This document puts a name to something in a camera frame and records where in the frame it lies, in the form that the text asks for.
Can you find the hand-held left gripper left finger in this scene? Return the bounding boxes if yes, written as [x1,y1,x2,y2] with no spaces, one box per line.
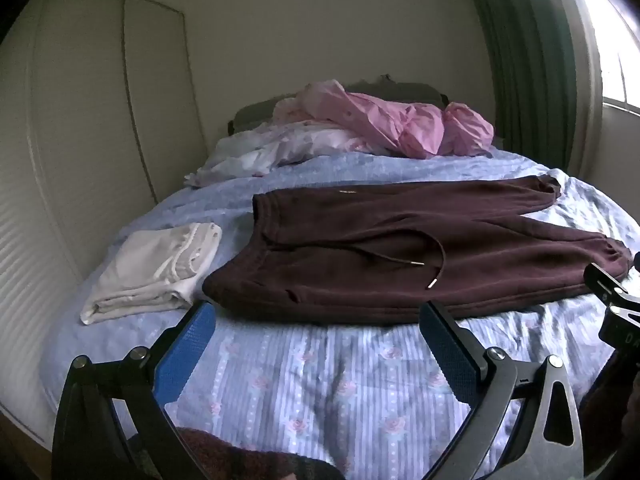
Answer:
[51,301,217,480]

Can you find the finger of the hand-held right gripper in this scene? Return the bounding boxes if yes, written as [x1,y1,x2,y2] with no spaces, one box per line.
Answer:
[583,261,640,311]

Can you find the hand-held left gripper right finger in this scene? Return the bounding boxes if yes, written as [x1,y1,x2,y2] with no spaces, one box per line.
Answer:
[419,301,587,480]

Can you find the maroon sweat pants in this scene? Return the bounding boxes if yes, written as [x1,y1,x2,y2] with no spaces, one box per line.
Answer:
[201,175,632,325]

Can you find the white folded cloth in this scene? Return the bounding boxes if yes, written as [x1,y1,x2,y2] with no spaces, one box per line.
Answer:
[80,222,223,326]

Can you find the person's dark knit clothing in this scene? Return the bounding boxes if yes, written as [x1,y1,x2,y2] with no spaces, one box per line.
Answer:
[127,427,346,480]

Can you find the bed with blue sheet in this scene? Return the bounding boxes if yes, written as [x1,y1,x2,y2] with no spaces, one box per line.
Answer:
[42,147,640,480]

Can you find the white crumpled sheet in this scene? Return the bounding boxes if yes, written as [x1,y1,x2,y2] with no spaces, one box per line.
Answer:
[184,122,361,188]

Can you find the bright window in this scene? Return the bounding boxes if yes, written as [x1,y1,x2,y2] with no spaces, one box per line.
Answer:
[570,0,640,111]

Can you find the green curtain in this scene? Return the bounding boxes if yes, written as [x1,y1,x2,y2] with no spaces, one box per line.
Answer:
[460,0,581,171]

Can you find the pink crumpled duvet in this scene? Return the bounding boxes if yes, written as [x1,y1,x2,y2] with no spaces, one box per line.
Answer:
[274,80,496,160]

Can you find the grey headboard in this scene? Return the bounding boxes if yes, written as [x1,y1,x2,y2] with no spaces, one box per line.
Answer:
[227,75,451,136]

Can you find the cream wardrobe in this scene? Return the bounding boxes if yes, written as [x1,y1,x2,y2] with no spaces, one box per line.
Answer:
[0,0,211,411]

